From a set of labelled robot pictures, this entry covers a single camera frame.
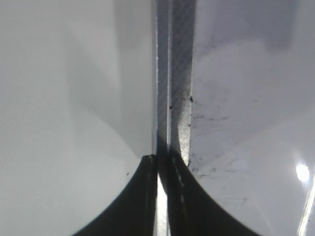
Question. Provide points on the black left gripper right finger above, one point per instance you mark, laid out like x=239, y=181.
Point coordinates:
x=191, y=211

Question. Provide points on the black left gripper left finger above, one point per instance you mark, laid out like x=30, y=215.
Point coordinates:
x=132, y=213

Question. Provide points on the white board with grey frame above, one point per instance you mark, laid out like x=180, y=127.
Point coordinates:
x=240, y=110

